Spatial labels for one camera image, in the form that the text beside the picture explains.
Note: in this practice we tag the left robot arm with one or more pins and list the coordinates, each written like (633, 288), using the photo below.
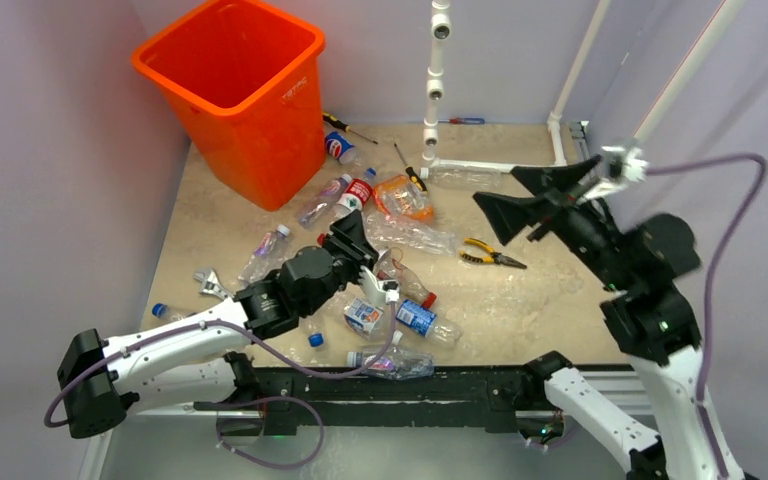
(100, 378)

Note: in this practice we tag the blue label bottle standing cap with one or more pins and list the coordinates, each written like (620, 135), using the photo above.
(314, 331)

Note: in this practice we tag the blue Pocari label bottle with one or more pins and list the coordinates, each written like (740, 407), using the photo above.
(434, 327)

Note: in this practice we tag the Pepsi bottle near bin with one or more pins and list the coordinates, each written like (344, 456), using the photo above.
(338, 147)

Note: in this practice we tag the red blue small screwdriver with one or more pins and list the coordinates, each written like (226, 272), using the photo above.
(465, 121)

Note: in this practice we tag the red adjustable wrench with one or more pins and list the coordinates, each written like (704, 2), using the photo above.
(210, 285)

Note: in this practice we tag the clear bottle by pipe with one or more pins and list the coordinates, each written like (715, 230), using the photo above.
(469, 179)

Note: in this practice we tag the red label Nongfu bottle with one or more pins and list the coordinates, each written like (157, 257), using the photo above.
(357, 194)

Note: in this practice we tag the white orange label bottle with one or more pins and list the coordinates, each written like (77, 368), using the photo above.
(361, 317)

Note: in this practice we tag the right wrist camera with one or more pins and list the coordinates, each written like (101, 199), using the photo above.
(625, 165)

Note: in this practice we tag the red gold label bottle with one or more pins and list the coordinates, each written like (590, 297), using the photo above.
(410, 284)

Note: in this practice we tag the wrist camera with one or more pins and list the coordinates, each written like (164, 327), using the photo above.
(625, 165)
(378, 292)

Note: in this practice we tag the purple label front bottle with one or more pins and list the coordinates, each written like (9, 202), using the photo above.
(397, 363)

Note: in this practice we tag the purple label bottle left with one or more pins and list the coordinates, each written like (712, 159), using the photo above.
(268, 255)

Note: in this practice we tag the aluminium frame rail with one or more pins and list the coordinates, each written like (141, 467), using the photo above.
(618, 385)

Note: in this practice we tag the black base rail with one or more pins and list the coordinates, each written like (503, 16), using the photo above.
(280, 400)

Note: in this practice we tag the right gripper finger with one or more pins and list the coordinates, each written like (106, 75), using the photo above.
(539, 180)
(508, 215)

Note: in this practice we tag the clear bottle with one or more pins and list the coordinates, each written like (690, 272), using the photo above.
(386, 230)
(469, 179)

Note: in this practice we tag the yellow black pliers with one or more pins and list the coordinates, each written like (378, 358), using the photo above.
(487, 255)

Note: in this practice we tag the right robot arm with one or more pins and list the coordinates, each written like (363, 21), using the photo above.
(650, 320)

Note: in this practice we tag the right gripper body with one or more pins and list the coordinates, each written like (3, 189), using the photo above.
(560, 207)

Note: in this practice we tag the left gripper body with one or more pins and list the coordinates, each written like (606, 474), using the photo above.
(347, 257)

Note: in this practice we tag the large orange label bottle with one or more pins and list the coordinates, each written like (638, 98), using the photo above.
(399, 196)

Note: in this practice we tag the black yellow short screwdriver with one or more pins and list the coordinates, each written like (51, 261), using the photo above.
(410, 171)

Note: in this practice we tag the orange plastic bin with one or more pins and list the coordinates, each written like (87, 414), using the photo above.
(242, 79)

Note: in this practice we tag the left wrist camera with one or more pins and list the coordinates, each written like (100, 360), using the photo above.
(378, 292)

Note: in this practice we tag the black yellow long screwdriver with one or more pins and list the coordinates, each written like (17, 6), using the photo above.
(338, 124)

